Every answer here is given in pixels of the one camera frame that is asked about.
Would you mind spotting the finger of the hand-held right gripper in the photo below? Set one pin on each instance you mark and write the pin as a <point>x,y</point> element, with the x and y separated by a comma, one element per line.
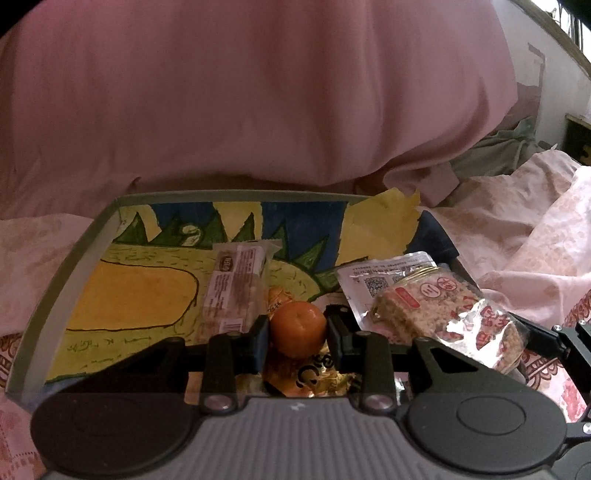
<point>540,337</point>

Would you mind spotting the tangerine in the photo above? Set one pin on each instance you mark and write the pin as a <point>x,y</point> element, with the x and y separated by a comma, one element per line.
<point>298,330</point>

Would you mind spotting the window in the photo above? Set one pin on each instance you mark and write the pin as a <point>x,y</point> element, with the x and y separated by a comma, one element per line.
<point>572,27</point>

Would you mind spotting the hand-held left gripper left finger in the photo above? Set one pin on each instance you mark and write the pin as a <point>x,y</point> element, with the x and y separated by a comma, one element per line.
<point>259,344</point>

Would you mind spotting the wooden nightstand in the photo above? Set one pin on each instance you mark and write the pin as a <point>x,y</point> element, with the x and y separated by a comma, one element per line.
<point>581,138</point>

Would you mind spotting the puffed rice cake packet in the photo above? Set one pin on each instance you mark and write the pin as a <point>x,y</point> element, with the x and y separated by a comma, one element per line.
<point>438,314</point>

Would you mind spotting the gold snack packet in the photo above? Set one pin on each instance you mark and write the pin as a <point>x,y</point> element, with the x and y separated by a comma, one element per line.
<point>318,382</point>

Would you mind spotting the clear nut bar packet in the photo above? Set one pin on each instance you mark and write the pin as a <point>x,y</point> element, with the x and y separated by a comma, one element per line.
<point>235,286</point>

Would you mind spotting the white and green pouch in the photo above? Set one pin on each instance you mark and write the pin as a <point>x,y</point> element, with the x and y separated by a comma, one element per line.
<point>364,286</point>

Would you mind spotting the painted cardboard box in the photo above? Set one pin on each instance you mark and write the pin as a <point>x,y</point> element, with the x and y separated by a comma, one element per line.
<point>138,295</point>

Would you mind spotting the pink pillow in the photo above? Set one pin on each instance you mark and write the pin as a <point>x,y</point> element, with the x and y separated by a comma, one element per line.
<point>254,92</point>

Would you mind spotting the grey-green cloth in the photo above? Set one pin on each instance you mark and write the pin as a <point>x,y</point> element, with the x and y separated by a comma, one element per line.
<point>498,147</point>

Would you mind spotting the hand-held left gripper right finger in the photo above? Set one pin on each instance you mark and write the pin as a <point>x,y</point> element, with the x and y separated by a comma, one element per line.
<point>336,339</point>

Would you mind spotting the orange snack packet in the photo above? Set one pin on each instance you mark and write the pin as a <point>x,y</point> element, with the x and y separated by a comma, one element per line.
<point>277,295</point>

